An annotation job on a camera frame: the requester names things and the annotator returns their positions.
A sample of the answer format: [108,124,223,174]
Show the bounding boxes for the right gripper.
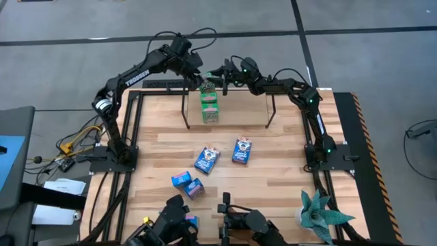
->
[206,57,262,96]

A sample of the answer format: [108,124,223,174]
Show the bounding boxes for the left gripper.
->
[170,33,206,90]

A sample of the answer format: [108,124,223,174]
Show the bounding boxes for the Apple Jacks cereal box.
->
[200,92,219,105]
[199,72,217,95]
[201,102,220,124]

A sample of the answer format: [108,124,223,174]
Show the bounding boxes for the Frosted Flakes cereal box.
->
[231,136,253,165]
[193,145,221,176]
[183,177,206,200]

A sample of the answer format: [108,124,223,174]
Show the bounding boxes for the wooden shelf black legs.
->
[180,75,280,130]

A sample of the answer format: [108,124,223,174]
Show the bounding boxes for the white paper stack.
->
[43,178,87,197]

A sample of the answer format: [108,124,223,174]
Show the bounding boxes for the black power adapter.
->
[57,158,76,174]

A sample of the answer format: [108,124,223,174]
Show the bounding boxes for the white plant pot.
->
[294,206,310,229]

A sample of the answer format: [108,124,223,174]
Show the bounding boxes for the teal artificial succulent plant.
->
[299,189,356,246]

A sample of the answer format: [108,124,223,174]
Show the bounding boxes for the grey cabinet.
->
[0,105,36,211]

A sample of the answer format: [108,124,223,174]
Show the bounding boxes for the black bar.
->
[20,182,87,211]

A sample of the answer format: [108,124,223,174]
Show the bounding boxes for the blue sheet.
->
[0,135,27,193]

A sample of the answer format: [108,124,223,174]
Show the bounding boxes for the grey stand foot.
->
[406,120,437,140]

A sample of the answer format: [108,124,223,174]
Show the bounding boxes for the black hazard-striped floor mat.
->
[333,91,406,246]

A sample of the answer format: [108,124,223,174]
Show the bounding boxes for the black aluminium table frame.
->
[80,87,368,246]

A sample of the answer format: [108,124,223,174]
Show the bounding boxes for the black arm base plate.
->
[305,142,361,172]
[76,145,139,174]

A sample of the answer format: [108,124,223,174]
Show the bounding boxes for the yellow power cable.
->
[59,124,103,156]

